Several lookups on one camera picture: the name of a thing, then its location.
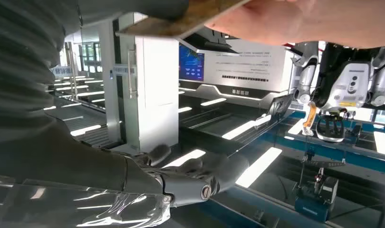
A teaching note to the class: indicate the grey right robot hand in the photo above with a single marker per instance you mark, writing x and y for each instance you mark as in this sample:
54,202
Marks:
69,176

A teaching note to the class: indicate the silver humanoid robot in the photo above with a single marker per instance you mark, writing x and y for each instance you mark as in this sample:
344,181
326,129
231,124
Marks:
350,85

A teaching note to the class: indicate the black overhanging ledge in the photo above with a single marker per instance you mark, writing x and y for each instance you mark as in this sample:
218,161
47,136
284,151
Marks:
208,44

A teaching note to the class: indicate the black fascia with white strip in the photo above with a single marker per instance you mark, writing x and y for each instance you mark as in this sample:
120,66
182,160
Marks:
211,91

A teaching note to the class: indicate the white pillar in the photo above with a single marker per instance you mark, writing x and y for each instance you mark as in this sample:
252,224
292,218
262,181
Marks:
154,94

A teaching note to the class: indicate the blue display screen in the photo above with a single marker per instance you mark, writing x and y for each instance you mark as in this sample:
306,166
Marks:
191,64

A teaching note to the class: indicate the blue hoist winch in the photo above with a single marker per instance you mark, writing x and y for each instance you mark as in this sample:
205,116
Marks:
315,207

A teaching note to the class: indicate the white wall board with text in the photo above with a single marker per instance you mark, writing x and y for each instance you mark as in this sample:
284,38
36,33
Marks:
243,63

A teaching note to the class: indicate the blue overhead gantry rail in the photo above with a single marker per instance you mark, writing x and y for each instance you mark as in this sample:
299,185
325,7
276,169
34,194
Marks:
337,152

